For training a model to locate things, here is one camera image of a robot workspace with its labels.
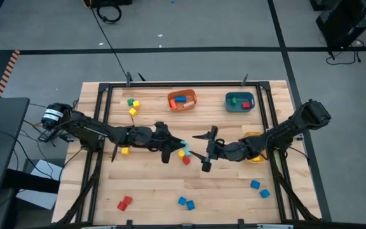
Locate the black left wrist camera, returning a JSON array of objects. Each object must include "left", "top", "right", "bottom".
[{"left": 160, "top": 148, "right": 173, "bottom": 164}]

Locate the black computer tower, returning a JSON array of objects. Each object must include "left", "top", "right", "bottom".
[{"left": 315, "top": 0, "right": 366, "bottom": 52}]

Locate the black floor tape line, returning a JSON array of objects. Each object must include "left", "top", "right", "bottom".
[
  {"left": 14, "top": 46, "right": 366, "bottom": 55},
  {"left": 266, "top": 0, "right": 332, "bottom": 222}
]

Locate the orange plastic bin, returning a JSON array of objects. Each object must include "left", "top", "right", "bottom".
[{"left": 166, "top": 88, "right": 198, "bottom": 112}]

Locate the orange black hazard tape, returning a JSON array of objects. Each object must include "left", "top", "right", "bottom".
[{"left": 0, "top": 49, "right": 21, "bottom": 99}]

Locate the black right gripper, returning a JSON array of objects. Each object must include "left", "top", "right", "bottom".
[{"left": 188, "top": 125, "right": 245, "bottom": 163}]

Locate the yellow plastic bin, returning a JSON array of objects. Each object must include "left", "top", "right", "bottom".
[{"left": 241, "top": 131, "right": 268, "bottom": 164}]

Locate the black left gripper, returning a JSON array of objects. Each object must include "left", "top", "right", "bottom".
[{"left": 138, "top": 121, "right": 185, "bottom": 154}]

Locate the black power adapter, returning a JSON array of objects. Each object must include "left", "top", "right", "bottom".
[{"left": 37, "top": 127, "right": 57, "bottom": 142}]

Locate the long black floor cable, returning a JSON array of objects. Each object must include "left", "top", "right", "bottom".
[{"left": 89, "top": 6, "right": 132, "bottom": 79}]

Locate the black metal table frame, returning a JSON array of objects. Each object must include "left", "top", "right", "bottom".
[{"left": 55, "top": 72, "right": 322, "bottom": 229}]

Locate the black power cable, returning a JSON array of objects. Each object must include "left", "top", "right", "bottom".
[{"left": 325, "top": 39, "right": 365, "bottom": 66}]

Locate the black coiled cable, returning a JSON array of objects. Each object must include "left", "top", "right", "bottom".
[{"left": 95, "top": 2, "right": 123, "bottom": 25}]

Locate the grey teal plastic bin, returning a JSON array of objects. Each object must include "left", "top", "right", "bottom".
[{"left": 224, "top": 92, "right": 255, "bottom": 113}]

